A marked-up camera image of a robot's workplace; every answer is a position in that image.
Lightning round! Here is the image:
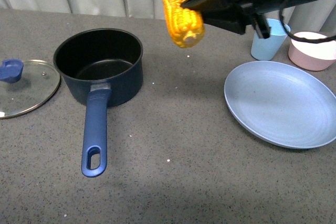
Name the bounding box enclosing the light blue plate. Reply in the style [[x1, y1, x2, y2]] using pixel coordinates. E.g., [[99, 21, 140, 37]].
[[224, 61, 335, 149]]

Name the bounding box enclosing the glass lid with blue knob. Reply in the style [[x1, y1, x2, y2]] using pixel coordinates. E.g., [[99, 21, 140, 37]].
[[1, 59, 61, 119]]

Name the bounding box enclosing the yellow corn cob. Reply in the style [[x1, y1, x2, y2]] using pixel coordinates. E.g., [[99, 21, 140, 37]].
[[162, 0, 205, 48]]

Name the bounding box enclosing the pink bowl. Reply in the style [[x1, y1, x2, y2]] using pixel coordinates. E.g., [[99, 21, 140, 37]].
[[288, 39, 335, 71]]

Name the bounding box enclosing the dark blue saucepan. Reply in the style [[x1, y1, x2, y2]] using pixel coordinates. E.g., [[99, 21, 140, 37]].
[[53, 28, 143, 177]]

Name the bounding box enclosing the black cable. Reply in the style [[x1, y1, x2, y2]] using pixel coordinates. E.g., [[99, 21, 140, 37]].
[[278, 0, 336, 44]]

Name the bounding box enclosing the light blue cup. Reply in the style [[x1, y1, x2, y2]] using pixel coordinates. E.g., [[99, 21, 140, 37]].
[[250, 18, 287, 61]]

